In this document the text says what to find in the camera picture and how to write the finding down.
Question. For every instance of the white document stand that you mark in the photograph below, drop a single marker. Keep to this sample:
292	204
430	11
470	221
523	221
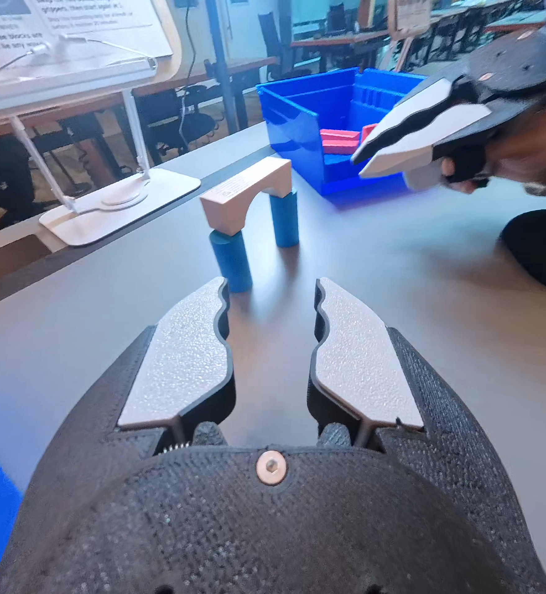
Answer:
129	199

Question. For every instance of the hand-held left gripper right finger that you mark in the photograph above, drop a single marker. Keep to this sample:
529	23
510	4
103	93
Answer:
361	366

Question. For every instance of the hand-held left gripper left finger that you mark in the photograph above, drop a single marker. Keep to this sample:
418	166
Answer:
180	362

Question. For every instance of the black metal post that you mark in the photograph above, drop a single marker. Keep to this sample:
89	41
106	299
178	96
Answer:
222	69

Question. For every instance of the wooden easel stand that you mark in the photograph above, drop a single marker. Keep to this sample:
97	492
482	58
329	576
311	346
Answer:
407	18

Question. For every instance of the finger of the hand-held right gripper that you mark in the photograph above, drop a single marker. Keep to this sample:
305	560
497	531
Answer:
421	144
417	100

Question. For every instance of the black office chair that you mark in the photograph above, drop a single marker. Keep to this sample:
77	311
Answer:
194	125
273	41

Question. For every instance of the row of desks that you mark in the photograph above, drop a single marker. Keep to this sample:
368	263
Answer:
328	39

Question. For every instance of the black bag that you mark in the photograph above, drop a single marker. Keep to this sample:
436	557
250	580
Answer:
3	181

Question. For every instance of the printed instruction sheet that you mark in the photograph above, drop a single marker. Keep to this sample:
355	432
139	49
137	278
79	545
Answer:
92	23

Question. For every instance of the natural wooden arch block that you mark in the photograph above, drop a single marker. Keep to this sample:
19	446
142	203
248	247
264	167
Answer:
236	199

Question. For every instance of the blue wooden cylinder block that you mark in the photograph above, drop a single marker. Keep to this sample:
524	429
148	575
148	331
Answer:
231	264
284	222

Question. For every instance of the red wooden plank block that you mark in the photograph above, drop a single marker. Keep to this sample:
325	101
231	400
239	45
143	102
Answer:
368	134
340	139

